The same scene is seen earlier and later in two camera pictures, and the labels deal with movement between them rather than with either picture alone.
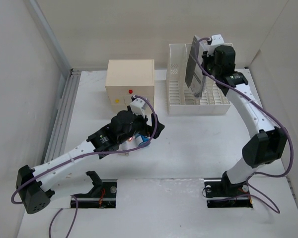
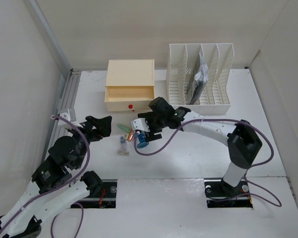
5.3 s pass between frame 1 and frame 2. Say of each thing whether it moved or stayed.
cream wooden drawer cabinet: stayed
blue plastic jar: stayed
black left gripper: moved
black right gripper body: moved
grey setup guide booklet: moved
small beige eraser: stayed
